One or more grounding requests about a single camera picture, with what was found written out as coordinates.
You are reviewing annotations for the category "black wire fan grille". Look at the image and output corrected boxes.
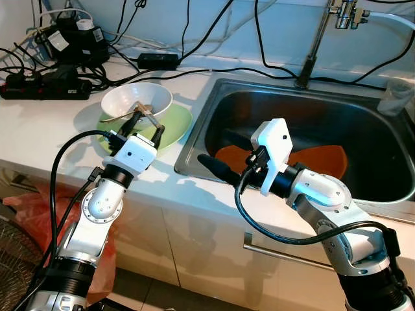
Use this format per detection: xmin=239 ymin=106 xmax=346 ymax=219
xmin=0 ymin=217 xmax=41 ymax=295

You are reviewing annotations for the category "white water hose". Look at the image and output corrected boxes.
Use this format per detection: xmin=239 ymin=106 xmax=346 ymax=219
xmin=368 ymin=11 xmax=415 ymax=30

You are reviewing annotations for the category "orange plastic bag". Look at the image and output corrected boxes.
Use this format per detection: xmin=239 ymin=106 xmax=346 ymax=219
xmin=0 ymin=185 xmax=117 ymax=305

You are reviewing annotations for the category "black power adapter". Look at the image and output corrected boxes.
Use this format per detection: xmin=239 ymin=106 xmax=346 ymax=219
xmin=137 ymin=52 xmax=180 ymax=71

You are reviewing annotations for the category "white ceramic bowl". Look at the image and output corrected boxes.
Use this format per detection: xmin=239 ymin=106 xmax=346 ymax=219
xmin=101 ymin=82 xmax=174 ymax=124

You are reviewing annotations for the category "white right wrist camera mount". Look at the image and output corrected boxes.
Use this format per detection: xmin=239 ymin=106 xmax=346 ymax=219
xmin=250 ymin=119 xmax=291 ymax=195

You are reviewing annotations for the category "metal kitchen faucet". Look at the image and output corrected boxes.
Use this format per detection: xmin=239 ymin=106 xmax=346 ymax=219
xmin=295 ymin=0 xmax=372 ymax=89

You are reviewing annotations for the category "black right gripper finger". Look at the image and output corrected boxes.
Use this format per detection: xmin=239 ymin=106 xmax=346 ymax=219
xmin=198 ymin=154 xmax=247 ymax=187

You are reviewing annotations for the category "clear plastic cup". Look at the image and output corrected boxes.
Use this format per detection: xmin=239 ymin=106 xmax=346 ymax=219
xmin=378 ymin=79 xmax=414 ymax=117

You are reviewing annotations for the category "stainless steel sink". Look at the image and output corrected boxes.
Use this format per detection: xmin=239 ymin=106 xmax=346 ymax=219
xmin=174 ymin=78 xmax=415 ymax=224

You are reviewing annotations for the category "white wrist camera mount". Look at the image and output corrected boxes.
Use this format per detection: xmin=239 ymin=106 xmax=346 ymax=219
xmin=112 ymin=134 xmax=158 ymax=177
xmin=250 ymin=119 xmax=291 ymax=195

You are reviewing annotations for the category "black power strip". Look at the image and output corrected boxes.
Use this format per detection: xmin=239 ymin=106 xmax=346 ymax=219
xmin=0 ymin=68 xmax=93 ymax=101

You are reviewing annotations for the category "silver bar cabinet handle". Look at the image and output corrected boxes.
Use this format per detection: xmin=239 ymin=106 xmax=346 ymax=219
xmin=243 ymin=232 xmax=331 ymax=268

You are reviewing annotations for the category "light green plate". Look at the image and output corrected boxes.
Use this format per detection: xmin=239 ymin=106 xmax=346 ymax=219
xmin=97 ymin=104 xmax=194 ymax=154

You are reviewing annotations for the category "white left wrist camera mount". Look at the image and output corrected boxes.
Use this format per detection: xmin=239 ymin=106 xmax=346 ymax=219
xmin=112 ymin=134 xmax=158 ymax=177

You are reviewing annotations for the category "black labelled power box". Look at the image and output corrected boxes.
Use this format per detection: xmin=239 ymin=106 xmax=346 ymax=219
xmin=36 ymin=14 xmax=111 ymax=65

